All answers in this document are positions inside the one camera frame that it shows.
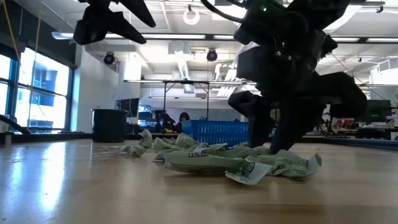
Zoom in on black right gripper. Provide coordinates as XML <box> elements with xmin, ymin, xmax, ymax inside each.
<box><xmin>228</xmin><ymin>34</ymin><xmax>368</xmax><ymax>155</ymax></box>

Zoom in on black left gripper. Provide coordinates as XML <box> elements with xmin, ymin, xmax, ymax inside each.
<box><xmin>79</xmin><ymin>0</ymin><xmax>157</xmax><ymax>45</ymax></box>

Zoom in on blue plastic basket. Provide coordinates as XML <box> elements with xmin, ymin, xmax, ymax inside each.
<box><xmin>181</xmin><ymin>119</ymin><xmax>249</xmax><ymax>147</ymax></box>

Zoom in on green bills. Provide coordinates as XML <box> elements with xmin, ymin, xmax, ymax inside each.
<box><xmin>194</xmin><ymin>142</ymin><xmax>229</xmax><ymax>153</ymax></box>

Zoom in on cluttered background workbench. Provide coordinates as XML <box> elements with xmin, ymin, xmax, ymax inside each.
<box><xmin>329</xmin><ymin>118</ymin><xmax>355</xmax><ymax>136</ymax></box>

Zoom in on black monitor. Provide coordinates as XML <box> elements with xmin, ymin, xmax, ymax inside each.
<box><xmin>366</xmin><ymin>99</ymin><xmax>392</xmax><ymax>124</ymax></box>
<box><xmin>115</xmin><ymin>98</ymin><xmax>141</xmax><ymax>126</ymax></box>

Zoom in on person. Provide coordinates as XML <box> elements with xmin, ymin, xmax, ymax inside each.
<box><xmin>176</xmin><ymin>111</ymin><xmax>191</xmax><ymax>134</ymax></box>

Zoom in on dark background desk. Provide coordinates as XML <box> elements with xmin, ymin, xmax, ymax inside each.
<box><xmin>356</xmin><ymin>123</ymin><xmax>398</xmax><ymax>140</ymax></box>

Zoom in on blue storage shelf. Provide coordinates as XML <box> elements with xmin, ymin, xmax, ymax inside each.
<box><xmin>138</xmin><ymin>105</ymin><xmax>156</xmax><ymax>131</ymax></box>

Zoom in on black cylindrical container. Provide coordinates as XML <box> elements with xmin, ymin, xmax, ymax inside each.
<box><xmin>91</xmin><ymin>108</ymin><xmax>129</xmax><ymax>143</ymax></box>

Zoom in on blue-framed window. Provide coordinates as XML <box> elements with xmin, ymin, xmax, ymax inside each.
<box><xmin>0</xmin><ymin>46</ymin><xmax>75</xmax><ymax>133</ymax></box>

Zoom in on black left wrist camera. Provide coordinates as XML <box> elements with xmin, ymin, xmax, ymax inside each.
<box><xmin>73</xmin><ymin>12</ymin><xmax>106</xmax><ymax>46</ymax></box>

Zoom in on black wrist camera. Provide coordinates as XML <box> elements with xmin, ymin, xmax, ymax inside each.
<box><xmin>236</xmin><ymin>46</ymin><xmax>279</xmax><ymax>82</ymax></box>
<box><xmin>73</xmin><ymin>12</ymin><xmax>106</xmax><ymax>46</ymax></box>

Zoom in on white ceiling ring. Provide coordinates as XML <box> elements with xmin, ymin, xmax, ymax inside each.
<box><xmin>182</xmin><ymin>8</ymin><xmax>200</xmax><ymax>26</ymax></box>

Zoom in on black ceiling light rail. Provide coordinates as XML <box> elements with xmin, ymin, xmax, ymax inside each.
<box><xmin>51</xmin><ymin>30</ymin><xmax>398</xmax><ymax>44</ymax></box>

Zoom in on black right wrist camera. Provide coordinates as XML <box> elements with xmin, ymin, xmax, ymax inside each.
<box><xmin>236</xmin><ymin>46</ymin><xmax>279</xmax><ymax>82</ymax></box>

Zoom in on black background frame stand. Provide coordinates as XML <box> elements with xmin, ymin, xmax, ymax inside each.
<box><xmin>162</xmin><ymin>80</ymin><xmax>210</xmax><ymax>121</ymax></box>

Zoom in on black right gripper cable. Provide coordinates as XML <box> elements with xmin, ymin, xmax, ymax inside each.
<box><xmin>200</xmin><ymin>0</ymin><xmax>248</xmax><ymax>23</ymax></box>

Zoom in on yellow hanging cable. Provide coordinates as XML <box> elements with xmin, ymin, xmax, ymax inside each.
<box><xmin>2</xmin><ymin>0</ymin><xmax>43</xmax><ymax>127</ymax></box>

